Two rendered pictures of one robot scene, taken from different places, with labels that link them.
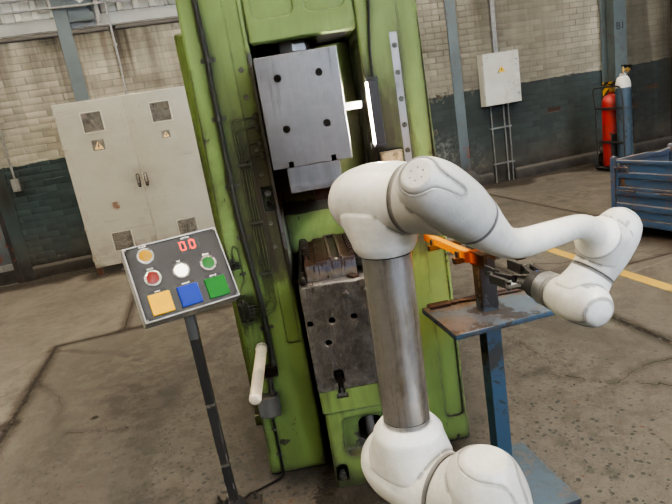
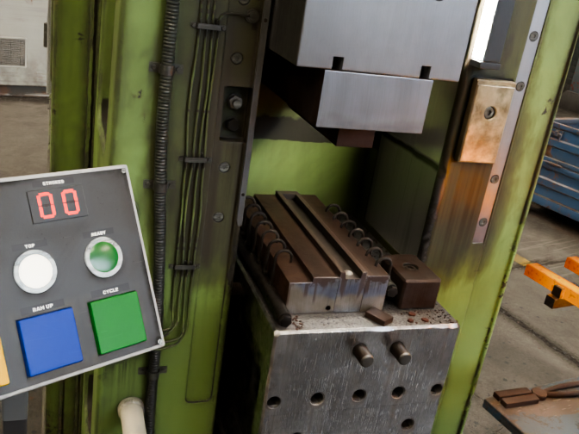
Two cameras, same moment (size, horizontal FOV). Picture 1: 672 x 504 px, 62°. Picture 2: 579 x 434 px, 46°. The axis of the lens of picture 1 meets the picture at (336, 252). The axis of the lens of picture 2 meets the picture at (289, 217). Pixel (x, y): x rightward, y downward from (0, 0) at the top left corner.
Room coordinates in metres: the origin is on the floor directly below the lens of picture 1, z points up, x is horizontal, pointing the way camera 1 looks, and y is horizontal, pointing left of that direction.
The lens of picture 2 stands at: (1.06, 0.51, 1.54)
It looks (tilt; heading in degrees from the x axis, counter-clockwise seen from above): 21 degrees down; 341
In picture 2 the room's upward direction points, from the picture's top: 9 degrees clockwise
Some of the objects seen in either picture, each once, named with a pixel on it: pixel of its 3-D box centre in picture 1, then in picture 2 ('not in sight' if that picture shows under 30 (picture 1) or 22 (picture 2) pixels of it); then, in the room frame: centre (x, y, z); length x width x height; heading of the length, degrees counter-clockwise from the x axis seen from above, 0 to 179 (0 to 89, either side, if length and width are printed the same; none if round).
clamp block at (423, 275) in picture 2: not in sight; (407, 281); (2.16, -0.15, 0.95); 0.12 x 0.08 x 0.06; 2
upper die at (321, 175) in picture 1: (313, 171); (330, 76); (2.31, 0.04, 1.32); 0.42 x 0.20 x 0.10; 2
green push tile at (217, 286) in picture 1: (217, 286); (116, 322); (1.93, 0.44, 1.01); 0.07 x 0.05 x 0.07; 117
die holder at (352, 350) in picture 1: (349, 309); (305, 346); (2.32, -0.02, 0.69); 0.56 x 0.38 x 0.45; 2
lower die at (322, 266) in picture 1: (327, 254); (301, 244); (2.31, 0.04, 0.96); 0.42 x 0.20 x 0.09; 2
